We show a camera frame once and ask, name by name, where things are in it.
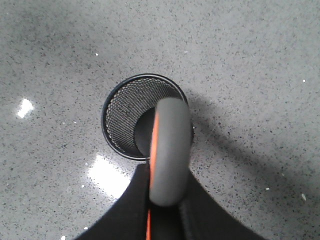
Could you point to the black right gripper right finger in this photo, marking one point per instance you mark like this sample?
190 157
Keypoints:
197 217

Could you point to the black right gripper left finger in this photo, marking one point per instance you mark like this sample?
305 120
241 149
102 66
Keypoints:
127 218

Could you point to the grey and orange scissors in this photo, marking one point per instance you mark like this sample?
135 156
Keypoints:
169 152

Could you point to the black mesh pen bucket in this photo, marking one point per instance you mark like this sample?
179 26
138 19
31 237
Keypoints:
128 113

